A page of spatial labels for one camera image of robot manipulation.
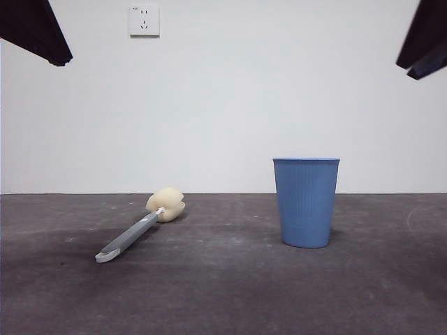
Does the blue ribbed plastic cup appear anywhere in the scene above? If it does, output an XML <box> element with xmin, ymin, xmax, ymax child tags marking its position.
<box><xmin>272</xmin><ymin>157</ymin><xmax>342</xmax><ymax>249</ymax></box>

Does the sponge cup brush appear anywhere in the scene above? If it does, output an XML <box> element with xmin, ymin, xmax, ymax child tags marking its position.
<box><xmin>94</xmin><ymin>186</ymin><xmax>186</xmax><ymax>264</ymax></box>

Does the white wall socket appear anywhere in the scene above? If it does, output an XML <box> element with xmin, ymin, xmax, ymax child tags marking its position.
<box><xmin>129</xmin><ymin>4</ymin><xmax>161</xmax><ymax>38</ymax></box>

